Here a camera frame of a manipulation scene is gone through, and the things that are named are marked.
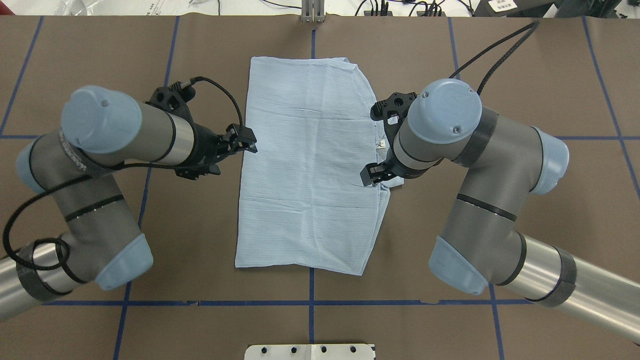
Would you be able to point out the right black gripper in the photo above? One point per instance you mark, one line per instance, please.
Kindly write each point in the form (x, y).
(376, 172)

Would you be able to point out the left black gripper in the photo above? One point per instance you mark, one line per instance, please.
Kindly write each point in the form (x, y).
(203, 146)

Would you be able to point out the light blue button shirt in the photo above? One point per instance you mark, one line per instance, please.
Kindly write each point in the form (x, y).
(302, 200)

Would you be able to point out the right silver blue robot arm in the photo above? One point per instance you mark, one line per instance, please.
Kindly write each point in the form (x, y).
(506, 161)

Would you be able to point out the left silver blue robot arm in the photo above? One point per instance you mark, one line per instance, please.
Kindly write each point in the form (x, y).
(104, 131)

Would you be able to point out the black box white label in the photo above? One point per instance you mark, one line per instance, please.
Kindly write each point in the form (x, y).
(512, 8)

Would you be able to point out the clear plastic bag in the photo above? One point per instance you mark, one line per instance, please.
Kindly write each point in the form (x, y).
(125, 7)

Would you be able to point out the aluminium frame post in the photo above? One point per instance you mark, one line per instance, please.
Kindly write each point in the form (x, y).
(313, 11)

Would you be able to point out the white central pedestal column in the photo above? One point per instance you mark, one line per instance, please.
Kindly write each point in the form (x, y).
(322, 351)

